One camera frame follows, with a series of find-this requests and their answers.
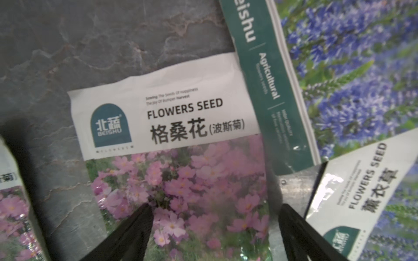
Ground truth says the lavender seed packet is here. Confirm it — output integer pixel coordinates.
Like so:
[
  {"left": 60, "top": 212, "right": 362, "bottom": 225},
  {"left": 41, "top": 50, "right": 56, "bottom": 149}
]
[
  {"left": 305, "top": 129, "right": 418, "bottom": 261},
  {"left": 220, "top": 1, "right": 418, "bottom": 176}
]

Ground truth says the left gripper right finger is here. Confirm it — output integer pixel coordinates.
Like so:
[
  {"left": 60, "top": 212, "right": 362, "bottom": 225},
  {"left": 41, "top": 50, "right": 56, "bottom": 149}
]
[{"left": 278, "top": 204, "right": 347, "bottom": 261}]

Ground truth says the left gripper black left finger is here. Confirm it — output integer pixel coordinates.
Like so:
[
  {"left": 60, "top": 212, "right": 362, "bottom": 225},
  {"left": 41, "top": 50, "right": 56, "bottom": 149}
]
[{"left": 82, "top": 203, "right": 153, "bottom": 261}]

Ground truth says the white cosmos seed packet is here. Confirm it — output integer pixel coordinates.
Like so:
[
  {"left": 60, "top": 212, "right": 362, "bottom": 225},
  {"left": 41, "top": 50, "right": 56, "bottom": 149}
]
[{"left": 1, "top": 139, "right": 50, "bottom": 261}]

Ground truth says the pink phlox seed packet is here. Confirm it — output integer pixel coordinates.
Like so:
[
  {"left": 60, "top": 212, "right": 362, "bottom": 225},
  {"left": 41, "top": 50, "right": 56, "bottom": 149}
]
[{"left": 69, "top": 53, "right": 272, "bottom": 261}]

